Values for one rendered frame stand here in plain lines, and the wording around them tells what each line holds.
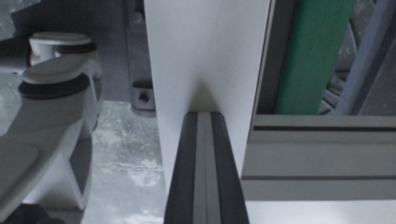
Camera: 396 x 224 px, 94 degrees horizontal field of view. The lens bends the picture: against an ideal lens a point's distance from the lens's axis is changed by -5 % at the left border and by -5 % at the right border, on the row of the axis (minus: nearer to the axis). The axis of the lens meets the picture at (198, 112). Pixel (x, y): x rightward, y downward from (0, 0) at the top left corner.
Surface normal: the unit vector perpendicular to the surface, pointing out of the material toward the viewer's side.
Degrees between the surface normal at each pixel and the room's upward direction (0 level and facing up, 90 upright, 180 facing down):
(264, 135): 0
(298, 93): 0
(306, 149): 90
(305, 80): 0
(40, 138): 90
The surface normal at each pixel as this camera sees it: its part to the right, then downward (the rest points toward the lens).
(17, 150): 0.08, -0.86
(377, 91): -0.02, 0.51
